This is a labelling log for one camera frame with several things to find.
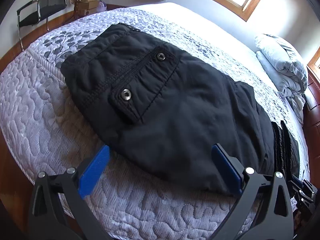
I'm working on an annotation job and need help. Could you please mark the quilted lavender bedspread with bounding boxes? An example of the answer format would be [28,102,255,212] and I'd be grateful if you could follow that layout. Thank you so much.
[1,8,310,239]

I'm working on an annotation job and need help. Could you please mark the black padded pants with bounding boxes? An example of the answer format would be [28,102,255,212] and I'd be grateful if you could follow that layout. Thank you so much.
[61,23,300,194]

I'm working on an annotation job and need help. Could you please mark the black office chair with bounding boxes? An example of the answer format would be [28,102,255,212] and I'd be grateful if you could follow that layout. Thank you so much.
[16,0,67,51]

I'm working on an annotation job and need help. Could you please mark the dark wooden headboard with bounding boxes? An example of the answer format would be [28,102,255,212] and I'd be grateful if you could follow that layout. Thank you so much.
[303,67,320,187]

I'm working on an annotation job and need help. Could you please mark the cardboard box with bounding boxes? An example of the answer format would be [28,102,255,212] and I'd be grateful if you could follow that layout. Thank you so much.
[74,0,100,18]

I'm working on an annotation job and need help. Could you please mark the folded grey duvet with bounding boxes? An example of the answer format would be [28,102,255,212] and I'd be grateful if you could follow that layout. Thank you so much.
[255,34,308,124]

